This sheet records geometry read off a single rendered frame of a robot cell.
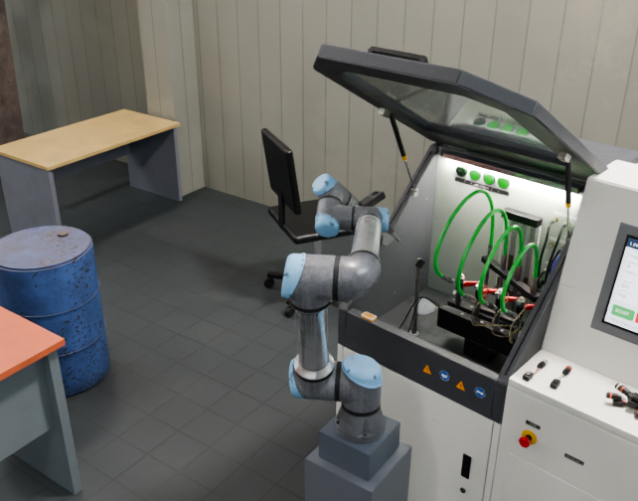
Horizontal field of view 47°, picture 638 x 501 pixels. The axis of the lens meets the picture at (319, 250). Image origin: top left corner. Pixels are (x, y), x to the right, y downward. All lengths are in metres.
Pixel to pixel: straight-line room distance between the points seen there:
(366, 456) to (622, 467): 0.75
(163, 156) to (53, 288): 2.62
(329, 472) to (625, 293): 1.05
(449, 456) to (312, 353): 0.88
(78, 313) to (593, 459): 2.47
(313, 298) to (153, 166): 4.49
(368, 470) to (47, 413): 1.50
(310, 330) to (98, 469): 1.83
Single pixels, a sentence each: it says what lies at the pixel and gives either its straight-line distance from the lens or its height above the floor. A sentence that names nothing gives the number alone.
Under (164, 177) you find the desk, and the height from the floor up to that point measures 0.18.
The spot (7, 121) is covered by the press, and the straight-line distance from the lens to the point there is 7.21.
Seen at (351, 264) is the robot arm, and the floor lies 1.52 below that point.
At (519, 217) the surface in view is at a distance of 2.79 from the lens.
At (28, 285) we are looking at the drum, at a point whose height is 0.66.
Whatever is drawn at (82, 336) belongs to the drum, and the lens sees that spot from 3.91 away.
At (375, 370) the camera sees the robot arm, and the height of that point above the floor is 1.12.
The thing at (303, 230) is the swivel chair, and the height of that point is 0.55.
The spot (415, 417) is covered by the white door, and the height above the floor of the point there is 0.64.
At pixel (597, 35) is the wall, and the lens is 4.47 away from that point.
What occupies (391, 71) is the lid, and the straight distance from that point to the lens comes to 1.98.
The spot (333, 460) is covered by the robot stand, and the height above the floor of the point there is 0.81.
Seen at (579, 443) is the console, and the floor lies 0.86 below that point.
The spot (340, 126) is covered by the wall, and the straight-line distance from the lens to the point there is 5.35.
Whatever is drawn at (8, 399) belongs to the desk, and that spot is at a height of 0.60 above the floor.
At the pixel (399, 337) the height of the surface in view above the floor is 0.95.
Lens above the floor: 2.39
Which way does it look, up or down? 27 degrees down
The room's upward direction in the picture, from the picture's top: straight up
